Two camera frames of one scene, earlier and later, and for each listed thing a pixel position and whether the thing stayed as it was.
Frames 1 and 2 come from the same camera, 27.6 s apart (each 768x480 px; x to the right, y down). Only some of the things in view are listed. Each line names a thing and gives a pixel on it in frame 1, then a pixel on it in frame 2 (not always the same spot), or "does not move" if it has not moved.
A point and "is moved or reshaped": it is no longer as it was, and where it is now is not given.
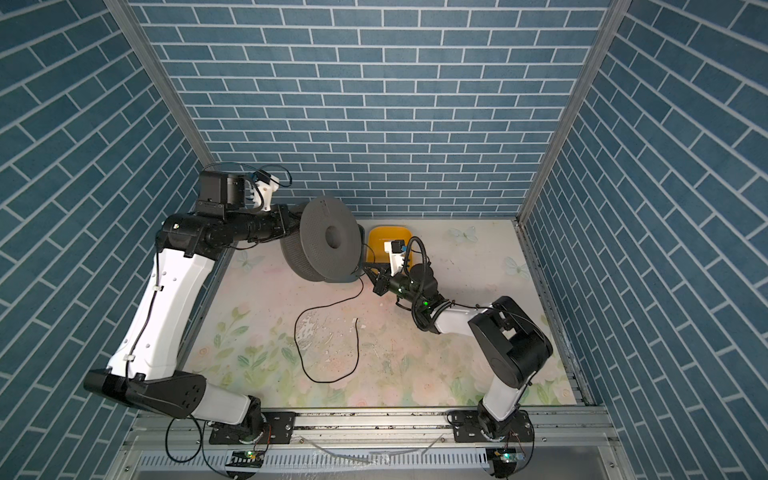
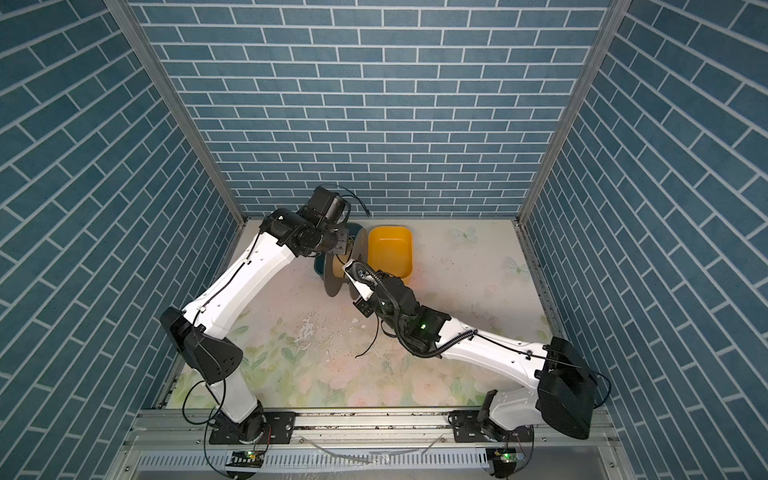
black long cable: x=357 y=330 → x=372 y=342
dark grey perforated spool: x=328 y=245 is moved or reshaped
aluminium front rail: x=369 y=444 does not move
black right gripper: x=383 y=282 → x=366 y=306
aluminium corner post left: x=126 y=17 does not move
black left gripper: x=279 y=212 → x=343 y=242
